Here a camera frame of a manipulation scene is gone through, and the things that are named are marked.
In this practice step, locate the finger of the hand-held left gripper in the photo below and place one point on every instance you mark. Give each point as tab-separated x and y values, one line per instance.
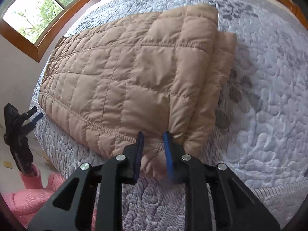
30	112
35	119

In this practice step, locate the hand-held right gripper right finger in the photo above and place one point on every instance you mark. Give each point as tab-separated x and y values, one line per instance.
168	154

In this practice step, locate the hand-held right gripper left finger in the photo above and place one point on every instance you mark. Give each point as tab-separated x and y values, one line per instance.
136	154

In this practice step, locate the beige quilted jacket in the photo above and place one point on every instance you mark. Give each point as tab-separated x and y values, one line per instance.
120	81

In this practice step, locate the person's left forearm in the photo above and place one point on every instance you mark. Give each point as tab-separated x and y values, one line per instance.
32	176

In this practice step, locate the person's pink checked clothing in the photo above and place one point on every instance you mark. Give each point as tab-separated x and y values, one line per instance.
28	202

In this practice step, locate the large wooden-framed window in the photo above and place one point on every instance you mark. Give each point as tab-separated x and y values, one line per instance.
28	16

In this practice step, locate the grey quilted bedspread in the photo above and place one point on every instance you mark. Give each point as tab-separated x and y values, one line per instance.
264	101

